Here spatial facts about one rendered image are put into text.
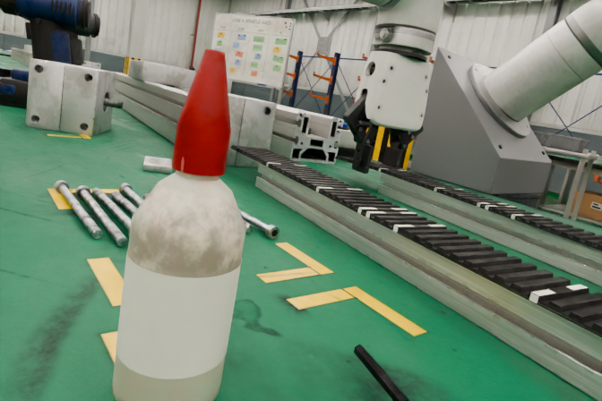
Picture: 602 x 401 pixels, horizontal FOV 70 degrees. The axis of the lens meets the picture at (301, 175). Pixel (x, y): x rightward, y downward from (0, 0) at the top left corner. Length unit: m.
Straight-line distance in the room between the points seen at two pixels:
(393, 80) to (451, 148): 0.33
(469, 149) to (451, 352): 0.66
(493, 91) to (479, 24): 8.65
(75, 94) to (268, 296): 0.51
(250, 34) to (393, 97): 6.20
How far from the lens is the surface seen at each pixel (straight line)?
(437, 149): 0.91
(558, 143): 3.51
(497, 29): 9.44
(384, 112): 0.59
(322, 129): 0.80
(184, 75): 0.99
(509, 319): 0.27
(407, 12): 0.61
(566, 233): 0.45
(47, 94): 0.71
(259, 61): 6.57
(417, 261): 0.31
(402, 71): 0.61
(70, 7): 0.92
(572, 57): 0.94
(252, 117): 0.60
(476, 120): 0.87
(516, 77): 0.96
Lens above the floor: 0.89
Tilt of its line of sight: 10 degrees down
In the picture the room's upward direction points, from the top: 10 degrees clockwise
